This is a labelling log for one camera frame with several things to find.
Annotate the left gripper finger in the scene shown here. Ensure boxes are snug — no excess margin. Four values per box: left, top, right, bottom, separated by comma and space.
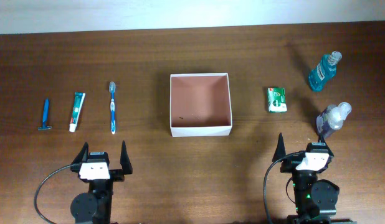
72, 142, 88, 164
120, 141, 133, 173

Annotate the green white toothpaste tube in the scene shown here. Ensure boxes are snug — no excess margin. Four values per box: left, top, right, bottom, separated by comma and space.
69, 92, 85, 133

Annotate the blue white toothbrush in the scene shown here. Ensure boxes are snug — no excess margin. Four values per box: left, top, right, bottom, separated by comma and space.
109, 82, 116, 134

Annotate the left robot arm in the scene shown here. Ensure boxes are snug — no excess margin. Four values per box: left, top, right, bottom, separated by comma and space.
70, 141, 133, 223

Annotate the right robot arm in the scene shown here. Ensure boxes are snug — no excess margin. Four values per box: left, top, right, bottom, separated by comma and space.
272, 134, 340, 223

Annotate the purple foam soap pump bottle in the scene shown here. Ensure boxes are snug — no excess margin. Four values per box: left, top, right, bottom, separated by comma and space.
316, 102, 352, 139

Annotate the blue disposable razor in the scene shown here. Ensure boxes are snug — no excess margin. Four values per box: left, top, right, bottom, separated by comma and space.
37, 98, 52, 131

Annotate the green Dettol soap bar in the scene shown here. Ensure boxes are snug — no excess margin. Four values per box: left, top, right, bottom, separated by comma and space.
267, 87, 287, 113

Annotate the blue mouthwash bottle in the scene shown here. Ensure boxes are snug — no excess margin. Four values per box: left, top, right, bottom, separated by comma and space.
308, 51, 342, 92

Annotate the white cardboard box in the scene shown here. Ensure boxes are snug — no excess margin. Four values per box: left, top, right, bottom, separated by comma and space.
169, 73, 233, 137

